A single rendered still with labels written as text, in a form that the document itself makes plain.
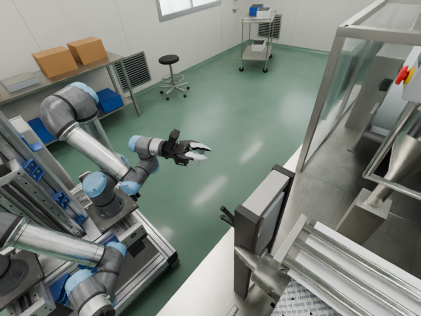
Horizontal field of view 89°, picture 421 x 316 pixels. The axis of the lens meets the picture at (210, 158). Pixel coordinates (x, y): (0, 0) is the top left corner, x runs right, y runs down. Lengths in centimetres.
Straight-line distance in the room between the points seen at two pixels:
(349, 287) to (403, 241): 82
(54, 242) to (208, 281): 54
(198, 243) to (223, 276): 107
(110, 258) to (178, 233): 122
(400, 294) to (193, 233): 174
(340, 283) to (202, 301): 61
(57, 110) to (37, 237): 43
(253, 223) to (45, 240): 66
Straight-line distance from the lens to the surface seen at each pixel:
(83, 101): 102
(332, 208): 118
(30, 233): 87
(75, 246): 88
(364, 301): 42
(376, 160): 57
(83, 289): 79
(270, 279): 46
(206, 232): 203
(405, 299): 45
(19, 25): 363
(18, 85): 314
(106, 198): 122
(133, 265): 182
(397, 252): 118
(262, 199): 45
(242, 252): 49
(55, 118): 96
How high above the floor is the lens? 180
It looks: 44 degrees down
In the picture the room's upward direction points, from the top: 6 degrees counter-clockwise
